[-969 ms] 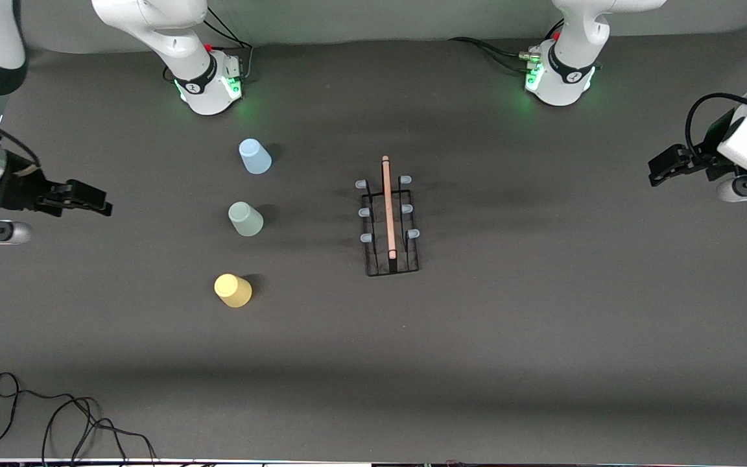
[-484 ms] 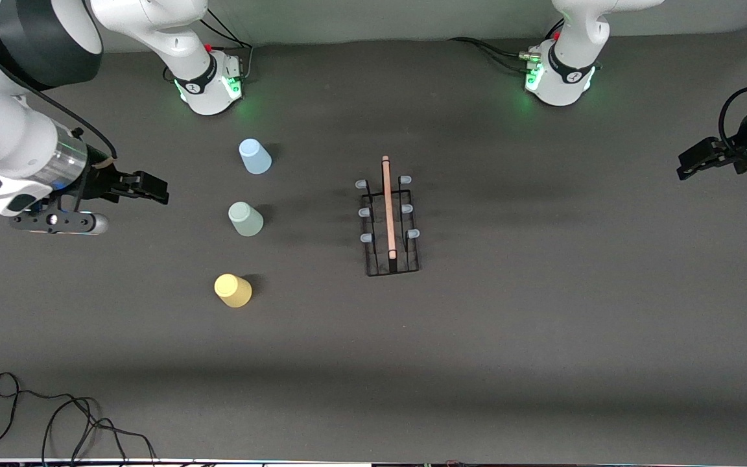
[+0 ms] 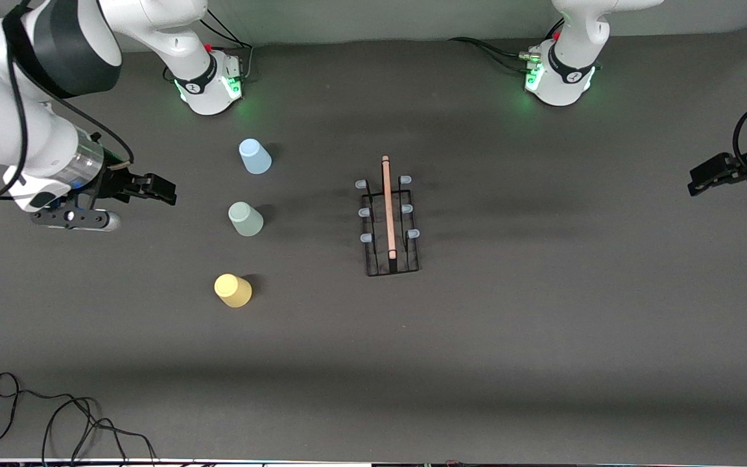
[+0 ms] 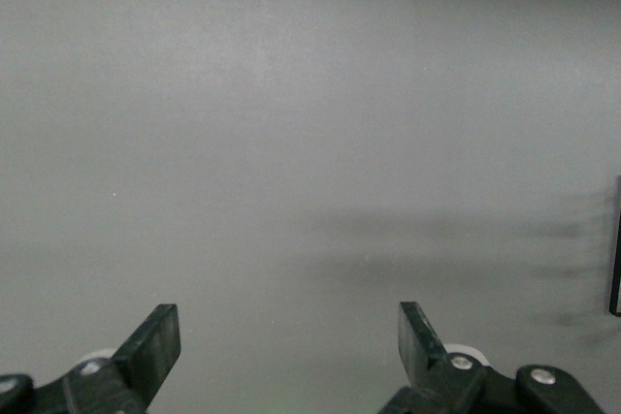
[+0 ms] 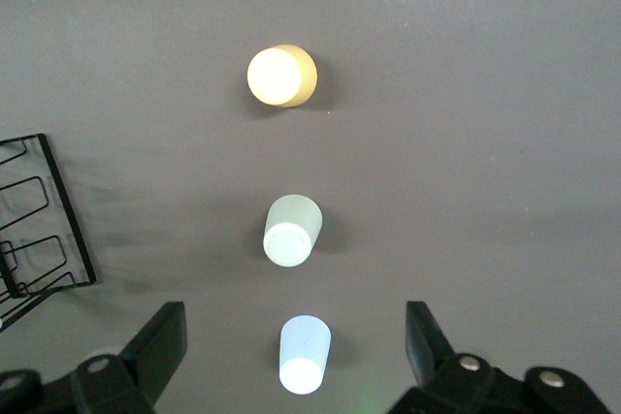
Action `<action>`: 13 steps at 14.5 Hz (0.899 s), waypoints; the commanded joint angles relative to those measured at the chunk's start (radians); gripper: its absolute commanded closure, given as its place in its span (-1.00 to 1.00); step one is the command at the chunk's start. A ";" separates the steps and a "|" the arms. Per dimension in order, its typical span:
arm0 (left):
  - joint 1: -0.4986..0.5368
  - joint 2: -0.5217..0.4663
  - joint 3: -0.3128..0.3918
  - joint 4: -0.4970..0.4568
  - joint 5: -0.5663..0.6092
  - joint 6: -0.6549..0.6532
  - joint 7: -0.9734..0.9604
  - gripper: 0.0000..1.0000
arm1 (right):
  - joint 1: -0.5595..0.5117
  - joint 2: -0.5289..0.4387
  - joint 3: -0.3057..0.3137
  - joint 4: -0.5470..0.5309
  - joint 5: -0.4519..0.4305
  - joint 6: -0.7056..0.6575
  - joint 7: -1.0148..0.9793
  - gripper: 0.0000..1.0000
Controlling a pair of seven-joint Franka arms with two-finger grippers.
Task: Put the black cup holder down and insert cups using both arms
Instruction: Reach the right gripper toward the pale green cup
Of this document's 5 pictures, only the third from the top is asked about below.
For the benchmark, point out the light blue plastic cup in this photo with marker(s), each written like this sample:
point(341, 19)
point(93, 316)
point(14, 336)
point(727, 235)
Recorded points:
point(255, 157)

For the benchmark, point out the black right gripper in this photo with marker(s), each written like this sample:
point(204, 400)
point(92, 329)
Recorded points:
point(116, 182)

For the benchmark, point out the dark grey table mat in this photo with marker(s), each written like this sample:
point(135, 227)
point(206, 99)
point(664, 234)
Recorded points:
point(477, 376)

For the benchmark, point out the yellow plastic cup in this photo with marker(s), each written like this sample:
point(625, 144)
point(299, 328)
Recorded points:
point(233, 290)

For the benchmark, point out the pale green plastic cup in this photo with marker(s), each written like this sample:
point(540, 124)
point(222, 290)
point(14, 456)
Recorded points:
point(246, 219)

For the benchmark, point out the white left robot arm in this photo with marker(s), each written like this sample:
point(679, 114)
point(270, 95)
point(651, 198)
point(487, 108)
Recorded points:
point(568, 71)

